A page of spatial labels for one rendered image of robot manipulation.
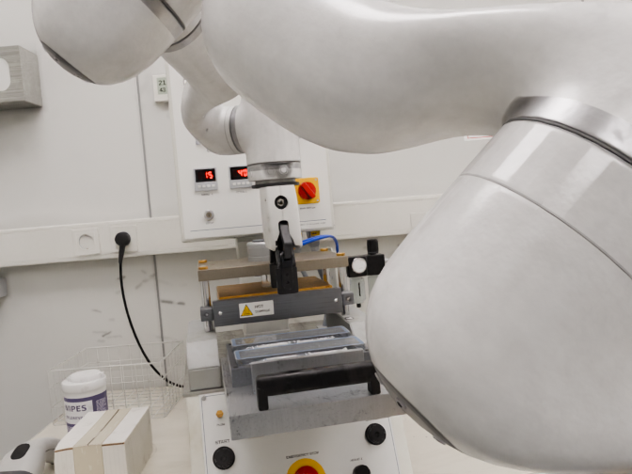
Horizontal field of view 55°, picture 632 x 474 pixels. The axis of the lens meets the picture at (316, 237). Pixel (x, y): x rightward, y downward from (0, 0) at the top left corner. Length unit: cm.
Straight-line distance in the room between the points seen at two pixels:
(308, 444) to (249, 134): 49
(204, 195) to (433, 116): 96
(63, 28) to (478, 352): 38
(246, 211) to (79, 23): 84
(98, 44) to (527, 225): 35
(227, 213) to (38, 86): 74
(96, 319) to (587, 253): 159
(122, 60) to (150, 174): 120
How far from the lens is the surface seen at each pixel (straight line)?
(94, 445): 112
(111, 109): 174
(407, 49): 33
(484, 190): 28
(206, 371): 99
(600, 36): 31
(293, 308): 108
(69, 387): 134
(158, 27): 51
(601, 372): 27
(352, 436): 101
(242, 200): 128
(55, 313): 181
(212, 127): 94
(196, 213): 128
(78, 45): 51
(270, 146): 91
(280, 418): 74
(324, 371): 74
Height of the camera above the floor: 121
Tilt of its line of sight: 3 degrees down
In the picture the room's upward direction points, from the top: 5 degrees counter-clockwise
